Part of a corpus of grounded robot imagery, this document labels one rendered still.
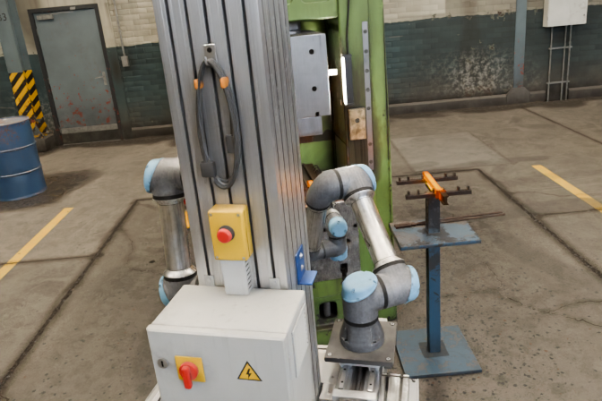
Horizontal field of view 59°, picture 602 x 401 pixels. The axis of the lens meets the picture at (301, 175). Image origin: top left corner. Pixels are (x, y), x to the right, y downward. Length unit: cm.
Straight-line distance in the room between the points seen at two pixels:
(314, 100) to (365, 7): 54
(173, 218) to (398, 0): 722
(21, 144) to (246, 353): 581
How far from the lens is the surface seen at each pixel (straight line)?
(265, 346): 123
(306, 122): 267
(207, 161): 127
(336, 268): 292
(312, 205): 195
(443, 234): 277
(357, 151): 292
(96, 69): 910
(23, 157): 688
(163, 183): 180
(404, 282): 181
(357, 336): 181
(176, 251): 188
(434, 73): 892
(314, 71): 264
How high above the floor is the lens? 193
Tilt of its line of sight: 18 degrees down
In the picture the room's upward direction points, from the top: 5 degrees counter-clockwise
